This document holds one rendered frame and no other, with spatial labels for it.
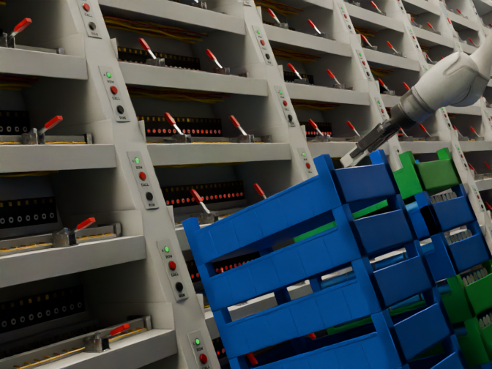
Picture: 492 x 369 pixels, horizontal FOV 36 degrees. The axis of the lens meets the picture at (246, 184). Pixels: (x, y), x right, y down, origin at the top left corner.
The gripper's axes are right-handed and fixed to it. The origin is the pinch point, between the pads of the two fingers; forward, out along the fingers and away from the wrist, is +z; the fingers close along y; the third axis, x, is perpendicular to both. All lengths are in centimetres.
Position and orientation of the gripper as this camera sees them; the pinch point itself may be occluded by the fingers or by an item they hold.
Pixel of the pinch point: (353, 157)
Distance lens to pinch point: 221.2
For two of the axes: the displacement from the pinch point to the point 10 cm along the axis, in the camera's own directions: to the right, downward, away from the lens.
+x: 5.2, 8.1, -2.8
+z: -6.7, 5.9, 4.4
